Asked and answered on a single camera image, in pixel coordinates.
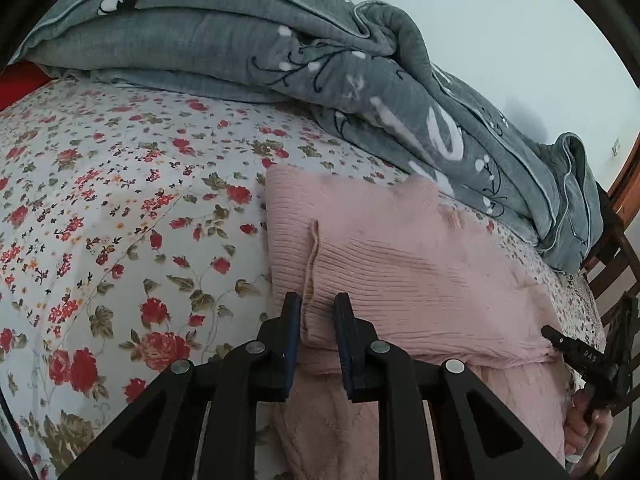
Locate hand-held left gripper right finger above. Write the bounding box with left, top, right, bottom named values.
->
left=332, top=291, right=575, bottom=480

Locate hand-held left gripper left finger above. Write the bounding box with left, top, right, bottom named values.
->
left=59, top=291, right=304, bottom=480

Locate wooden bed footboard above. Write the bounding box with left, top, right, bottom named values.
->
left=580, top=184, right=640, bottom=333

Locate person's right hand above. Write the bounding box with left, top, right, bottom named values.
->
left=564, top=387, right=616, bottom=476

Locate pink knitted sweater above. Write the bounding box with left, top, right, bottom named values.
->
left=265, top=165, right=576, bottom=480

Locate red cloth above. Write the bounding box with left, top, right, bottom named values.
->
left=0, top=59, right=53, bottom=112

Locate grey printed quilt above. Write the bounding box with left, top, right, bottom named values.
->
left=7, top=0, right=608, bottom=276

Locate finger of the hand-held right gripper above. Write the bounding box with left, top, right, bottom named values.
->
left=542, top=326, right=610, bottom=377

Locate floral bed sheet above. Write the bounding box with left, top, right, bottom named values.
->
left=0, top=72, right=608, bottom=480

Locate black cable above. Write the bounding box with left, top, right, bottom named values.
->
left=0, top=389, right=37, bottom=480

